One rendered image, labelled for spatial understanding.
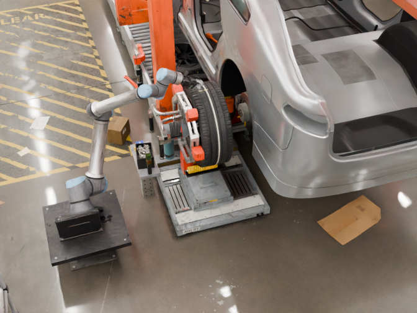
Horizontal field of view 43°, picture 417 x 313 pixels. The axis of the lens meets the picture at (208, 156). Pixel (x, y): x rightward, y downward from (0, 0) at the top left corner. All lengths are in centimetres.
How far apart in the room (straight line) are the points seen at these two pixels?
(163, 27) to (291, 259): 209
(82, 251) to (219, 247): 111
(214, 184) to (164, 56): 116
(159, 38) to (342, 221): 216
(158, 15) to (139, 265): 195
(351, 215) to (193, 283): 152
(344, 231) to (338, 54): 151
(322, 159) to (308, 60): 146
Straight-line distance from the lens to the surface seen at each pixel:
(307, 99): 324
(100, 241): 419
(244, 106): 432
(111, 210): 439
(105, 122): 416
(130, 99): 378
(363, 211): 489
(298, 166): 351
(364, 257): 457
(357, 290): 436
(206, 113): 392
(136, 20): 638
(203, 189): 459
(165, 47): 434
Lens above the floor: 348
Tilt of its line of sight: 42 degrees down
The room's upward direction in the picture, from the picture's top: straight up
